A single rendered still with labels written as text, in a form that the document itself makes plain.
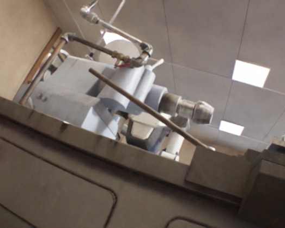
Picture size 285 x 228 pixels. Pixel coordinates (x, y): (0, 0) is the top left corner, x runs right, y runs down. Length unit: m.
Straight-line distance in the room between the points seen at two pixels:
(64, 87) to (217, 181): 0.66
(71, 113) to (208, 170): 0.50
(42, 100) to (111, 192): 0.47
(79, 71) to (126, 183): 0.56
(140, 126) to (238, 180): 1.18
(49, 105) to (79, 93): 0.12
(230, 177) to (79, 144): 0.38
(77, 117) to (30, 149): 0.20
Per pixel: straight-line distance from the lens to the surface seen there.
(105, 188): 0.66
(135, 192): 0.64
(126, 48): 4.56
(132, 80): 0.91
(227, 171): 0.60
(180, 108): 0.95
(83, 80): 1.01
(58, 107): 0.92
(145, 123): 1.69
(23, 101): 0.87
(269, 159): 0.52
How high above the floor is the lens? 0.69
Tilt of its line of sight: 20 degrees up
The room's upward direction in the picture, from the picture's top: 24 degrees clockwise
